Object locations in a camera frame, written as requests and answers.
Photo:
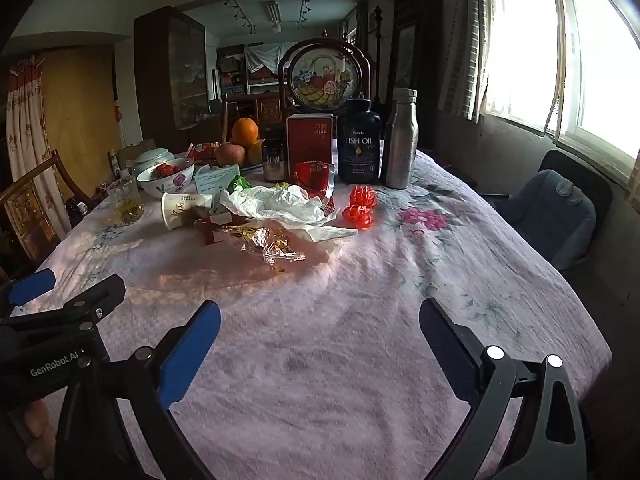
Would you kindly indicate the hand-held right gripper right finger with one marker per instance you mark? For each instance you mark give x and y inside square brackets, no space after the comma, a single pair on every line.
[447,350]

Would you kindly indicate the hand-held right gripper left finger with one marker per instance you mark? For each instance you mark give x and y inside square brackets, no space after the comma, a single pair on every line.
[192,350]

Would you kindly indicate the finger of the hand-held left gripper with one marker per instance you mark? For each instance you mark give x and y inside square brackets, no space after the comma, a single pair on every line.
[95,300]
[31,284]

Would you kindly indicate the white paper cup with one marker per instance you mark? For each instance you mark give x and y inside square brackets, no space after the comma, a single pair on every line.
[182,207]

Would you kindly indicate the red mesh ribbon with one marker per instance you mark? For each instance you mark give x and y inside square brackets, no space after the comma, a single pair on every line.
[357,207]

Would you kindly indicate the white plastic bag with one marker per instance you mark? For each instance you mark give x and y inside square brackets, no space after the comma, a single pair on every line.
[280,205]

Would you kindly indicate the white paper packet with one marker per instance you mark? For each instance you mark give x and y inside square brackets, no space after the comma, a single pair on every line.
[215,180]

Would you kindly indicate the green wrapper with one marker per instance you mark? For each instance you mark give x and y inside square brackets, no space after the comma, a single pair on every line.
[239,182]

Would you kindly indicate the yellow wrapper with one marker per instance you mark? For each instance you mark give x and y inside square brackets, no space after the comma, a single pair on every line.
[282,187]

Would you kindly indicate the red clear plastic packaging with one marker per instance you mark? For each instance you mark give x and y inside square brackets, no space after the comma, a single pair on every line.
[315,177]

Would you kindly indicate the person's left hand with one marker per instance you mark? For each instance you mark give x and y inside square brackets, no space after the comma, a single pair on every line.
[39,425]

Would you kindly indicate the glass cup with tea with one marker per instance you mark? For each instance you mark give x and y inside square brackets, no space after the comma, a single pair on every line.
[125,202]

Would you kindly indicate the pink floral tablecloth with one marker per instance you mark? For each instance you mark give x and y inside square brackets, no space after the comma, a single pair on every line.
[325,335]

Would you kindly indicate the small flat red box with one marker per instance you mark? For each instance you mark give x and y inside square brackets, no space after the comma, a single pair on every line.
[215,225]

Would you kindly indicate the gold cellophane wrapper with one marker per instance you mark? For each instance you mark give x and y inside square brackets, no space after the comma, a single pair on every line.
[265,245]

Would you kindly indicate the floral ceramic bowl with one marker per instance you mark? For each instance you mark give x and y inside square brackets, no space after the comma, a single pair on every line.
[167,185]

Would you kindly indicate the floral curtain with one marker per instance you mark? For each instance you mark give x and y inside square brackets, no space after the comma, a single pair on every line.
[30,135]

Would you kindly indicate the red fruits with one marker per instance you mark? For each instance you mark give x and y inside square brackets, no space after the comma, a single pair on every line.
[167,169]

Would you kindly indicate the white lidded bowl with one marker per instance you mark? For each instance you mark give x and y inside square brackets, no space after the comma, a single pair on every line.
[150,156]

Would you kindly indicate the white paper napkin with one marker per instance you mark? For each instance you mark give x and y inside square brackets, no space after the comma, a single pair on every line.
[330,233]

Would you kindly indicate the wooden door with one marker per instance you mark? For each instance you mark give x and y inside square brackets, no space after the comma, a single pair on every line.
[75,120]

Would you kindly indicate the red snack packet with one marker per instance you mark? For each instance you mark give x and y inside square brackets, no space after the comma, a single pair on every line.
[202,150]

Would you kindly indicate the red apple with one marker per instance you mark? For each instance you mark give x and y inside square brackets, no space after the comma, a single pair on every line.
[230,154]

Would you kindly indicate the yellow fruit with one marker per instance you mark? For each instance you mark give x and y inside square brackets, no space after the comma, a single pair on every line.
[256,152]

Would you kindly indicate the brown supplement bottle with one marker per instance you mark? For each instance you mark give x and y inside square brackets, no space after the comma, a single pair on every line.
[273,157]

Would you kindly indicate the steel water bottle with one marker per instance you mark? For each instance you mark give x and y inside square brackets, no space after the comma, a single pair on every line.
[400,140]

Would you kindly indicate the orange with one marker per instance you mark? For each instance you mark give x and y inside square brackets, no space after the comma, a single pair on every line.
[245,131]

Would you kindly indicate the black chair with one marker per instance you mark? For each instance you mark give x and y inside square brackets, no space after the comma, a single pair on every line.
[595,180]

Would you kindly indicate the dark blue supplement bottle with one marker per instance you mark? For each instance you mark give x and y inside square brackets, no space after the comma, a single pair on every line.
[359,142]

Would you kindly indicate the tall red box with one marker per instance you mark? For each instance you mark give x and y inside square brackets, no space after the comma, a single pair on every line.
[310,147]

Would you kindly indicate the wooden glass cabinet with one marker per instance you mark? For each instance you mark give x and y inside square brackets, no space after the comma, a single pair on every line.
[170,75]

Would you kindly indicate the carved wooden chair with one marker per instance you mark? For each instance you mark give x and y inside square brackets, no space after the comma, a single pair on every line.
[255,107]

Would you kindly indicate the white hanging cloth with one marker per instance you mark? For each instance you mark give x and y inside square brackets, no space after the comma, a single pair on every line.
[265,57]

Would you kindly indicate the round floral decorative screen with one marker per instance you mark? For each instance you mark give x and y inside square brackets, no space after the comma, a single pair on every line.
[320,80]

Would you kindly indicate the dark wooden cabinet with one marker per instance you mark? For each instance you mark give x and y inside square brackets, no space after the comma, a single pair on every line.
[415,45]

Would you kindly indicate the white lace curtain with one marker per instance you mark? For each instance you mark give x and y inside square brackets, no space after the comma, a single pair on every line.
[467,35]

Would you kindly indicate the window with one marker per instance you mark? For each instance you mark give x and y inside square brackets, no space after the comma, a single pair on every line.
[565,45]

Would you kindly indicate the ceiling light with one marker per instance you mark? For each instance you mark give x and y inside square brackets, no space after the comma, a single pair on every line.
[273,10]

